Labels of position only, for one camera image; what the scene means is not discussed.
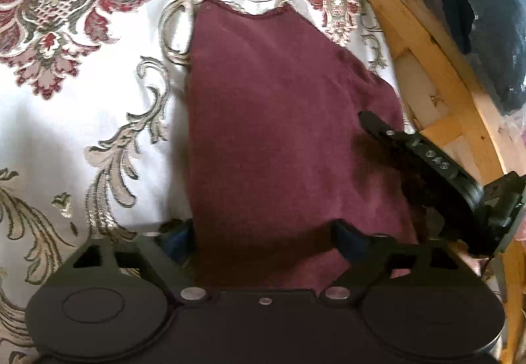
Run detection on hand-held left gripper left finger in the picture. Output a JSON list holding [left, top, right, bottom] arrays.
[[72, 219, 206, 303]]

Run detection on floral white bedspread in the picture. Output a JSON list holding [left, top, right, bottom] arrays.
[[0, 0, 416, 364]]

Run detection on maroon knit garment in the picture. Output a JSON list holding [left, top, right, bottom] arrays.
[[185, 0, 420, 291]]

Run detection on wooden bed frame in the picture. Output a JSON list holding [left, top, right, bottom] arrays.
[[337, 0, 526, 364]]

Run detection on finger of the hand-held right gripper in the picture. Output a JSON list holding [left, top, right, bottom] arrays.
[[358, 110, 418, 151]]

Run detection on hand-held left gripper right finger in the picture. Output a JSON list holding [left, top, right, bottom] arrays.
[[323, 219, 463, 303]]

